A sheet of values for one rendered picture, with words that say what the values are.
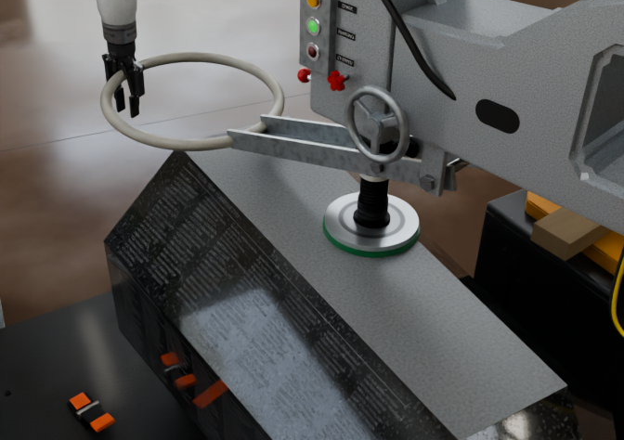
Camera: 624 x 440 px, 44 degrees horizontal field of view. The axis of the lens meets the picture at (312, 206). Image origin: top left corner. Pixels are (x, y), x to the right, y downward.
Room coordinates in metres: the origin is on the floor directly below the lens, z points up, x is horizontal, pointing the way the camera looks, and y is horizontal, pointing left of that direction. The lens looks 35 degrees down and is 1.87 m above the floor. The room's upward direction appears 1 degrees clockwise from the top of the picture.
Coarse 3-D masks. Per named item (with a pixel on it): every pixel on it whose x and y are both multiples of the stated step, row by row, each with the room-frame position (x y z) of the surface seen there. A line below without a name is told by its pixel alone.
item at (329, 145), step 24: (264, 120) 1.73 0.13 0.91; (288, 120) 1.66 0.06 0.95; (240, 144) 1.62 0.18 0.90; (264, 144) 1.56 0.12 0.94; (288, 144) 1.50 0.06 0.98; (312, 144) 1.45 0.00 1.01; (336, 144) 1.54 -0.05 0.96; (336, 168) 1.40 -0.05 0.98; (360, 168) 1.35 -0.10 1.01; (384, 168) 1.31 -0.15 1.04; (408, 168) 1.27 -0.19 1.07; (456, 168) 1.24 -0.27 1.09; (480, 168) 1.28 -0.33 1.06
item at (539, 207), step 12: (528, 192) 1.63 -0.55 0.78; (528, 204) 1.58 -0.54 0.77; (540, 204) 1.57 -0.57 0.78; (552, 204) 1.57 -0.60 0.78; (540, 216) 1.54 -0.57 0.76; (600, 240) 1.42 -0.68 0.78; (612, 240) 1.42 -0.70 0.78; (588, 252) 1.41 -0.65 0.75; (600, 252) 1.38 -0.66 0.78; (612, 252) 1.38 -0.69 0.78; (600, 264) 1.38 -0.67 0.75; (612, 264) 1.35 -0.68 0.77
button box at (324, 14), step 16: (304, 0) 1.38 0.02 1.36; (336, 0) 1.34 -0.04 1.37; (304, 16) 1.38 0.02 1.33; (320, 16) 1.35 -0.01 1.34; (304, 32) 1.38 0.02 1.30; (320, 32) 1.35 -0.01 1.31; (304, 48) 1.38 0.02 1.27; (320, 48) 1.35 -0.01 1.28; (304, 64) 1.38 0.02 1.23; (320, 64) 1.34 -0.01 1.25
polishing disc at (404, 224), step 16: (336, 208) 1.44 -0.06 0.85; (352, 208) 1.44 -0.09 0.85; (400, 208) 1.44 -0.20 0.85; (336, 224) 1.37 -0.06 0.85; (352, 224) 1.38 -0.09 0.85; (400, 224) 1.38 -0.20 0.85; (416, 224) 1.38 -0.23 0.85; (352, 240) 1.31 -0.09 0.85; (368, 240) 1.32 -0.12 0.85; (384, 240) 1.32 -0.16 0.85; (400, 240) 1.32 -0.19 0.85
